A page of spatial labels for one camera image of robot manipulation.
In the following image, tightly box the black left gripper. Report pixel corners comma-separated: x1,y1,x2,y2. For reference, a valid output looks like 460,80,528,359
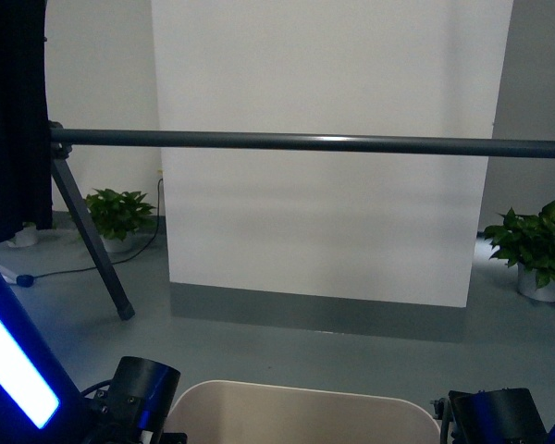
90,356,187,443

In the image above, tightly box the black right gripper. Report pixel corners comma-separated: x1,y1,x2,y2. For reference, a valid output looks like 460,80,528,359
431,388,548,443

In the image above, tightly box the beige plastic laundry hamper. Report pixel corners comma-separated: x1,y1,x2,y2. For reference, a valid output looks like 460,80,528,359
165,380,440,444

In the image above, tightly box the right potted green plant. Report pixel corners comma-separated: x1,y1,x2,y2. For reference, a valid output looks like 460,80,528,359
483,200,555,303

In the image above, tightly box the potted green plant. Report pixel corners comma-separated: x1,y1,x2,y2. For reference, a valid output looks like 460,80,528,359
84,188,155,253
483,200,555,303

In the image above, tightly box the left potted green plant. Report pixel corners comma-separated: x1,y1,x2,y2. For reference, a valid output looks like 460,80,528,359
84,188,155,253

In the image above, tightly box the small white pot behind garment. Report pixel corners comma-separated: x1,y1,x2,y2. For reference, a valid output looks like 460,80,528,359
6,222,39,249

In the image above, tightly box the black garment hanging on rack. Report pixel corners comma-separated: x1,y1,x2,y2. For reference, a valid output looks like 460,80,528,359
0,1,52,242

